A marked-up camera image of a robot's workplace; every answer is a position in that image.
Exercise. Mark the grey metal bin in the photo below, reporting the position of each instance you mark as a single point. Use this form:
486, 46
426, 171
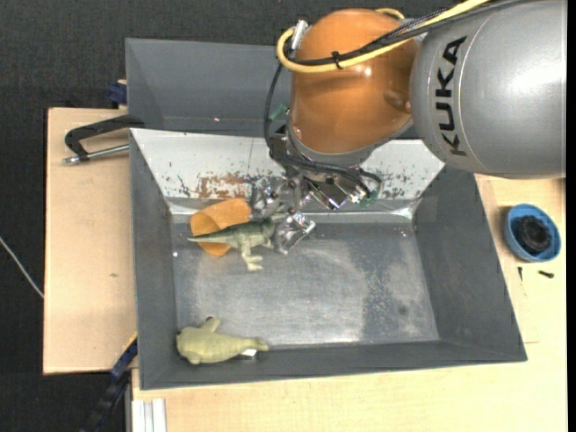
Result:
292, 295

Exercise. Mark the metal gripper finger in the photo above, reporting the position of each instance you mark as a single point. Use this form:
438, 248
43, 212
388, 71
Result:
269, 198
294, 232

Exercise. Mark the blue bowl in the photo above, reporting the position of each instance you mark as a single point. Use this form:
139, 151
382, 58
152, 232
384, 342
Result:
513, 236

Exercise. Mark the small black screw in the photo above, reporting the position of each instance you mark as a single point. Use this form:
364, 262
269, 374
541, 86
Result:
546, 274

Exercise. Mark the pale green plush seal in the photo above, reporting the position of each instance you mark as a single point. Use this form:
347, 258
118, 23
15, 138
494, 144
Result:
211, 344

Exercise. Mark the green toy dinosaur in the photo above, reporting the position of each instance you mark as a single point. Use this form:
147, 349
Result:
245, 237

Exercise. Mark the orange rolled sheet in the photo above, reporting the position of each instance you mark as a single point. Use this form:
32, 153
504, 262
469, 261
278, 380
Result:
216, 218

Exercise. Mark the black round part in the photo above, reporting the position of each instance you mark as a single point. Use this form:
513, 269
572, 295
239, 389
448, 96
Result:
535, 233

